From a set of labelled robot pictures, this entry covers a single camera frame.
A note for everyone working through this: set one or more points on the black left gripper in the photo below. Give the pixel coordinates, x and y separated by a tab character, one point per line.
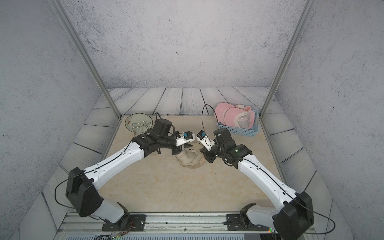
179	149

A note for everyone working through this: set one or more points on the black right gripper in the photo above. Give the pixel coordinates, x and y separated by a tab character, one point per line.
206	154

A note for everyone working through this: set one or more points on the beige baseball cap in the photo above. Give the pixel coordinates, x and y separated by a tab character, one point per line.
190	159

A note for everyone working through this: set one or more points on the pink baseball cap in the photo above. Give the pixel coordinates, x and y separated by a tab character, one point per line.
223	111
239	116

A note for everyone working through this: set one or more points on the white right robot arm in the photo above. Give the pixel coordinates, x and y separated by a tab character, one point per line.
292	214

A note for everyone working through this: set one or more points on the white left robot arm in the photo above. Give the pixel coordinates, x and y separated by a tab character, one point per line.
83	185

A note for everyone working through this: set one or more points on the pale green ceramic plate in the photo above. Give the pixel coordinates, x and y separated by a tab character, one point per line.
136	118

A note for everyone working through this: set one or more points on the light blue plastic basket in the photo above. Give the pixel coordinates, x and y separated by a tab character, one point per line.
244	132

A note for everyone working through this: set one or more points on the metal wire plate rack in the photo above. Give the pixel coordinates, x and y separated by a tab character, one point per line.
141	127

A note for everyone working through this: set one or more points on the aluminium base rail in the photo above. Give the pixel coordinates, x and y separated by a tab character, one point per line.
166	226

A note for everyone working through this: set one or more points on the left aluminium frame post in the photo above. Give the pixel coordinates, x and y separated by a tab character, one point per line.
72	33

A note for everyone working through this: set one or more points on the aluminium frame post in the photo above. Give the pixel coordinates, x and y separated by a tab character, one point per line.
303	19
72	33

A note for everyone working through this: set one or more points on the right aluminium frame post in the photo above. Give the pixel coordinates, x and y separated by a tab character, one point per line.
303	19

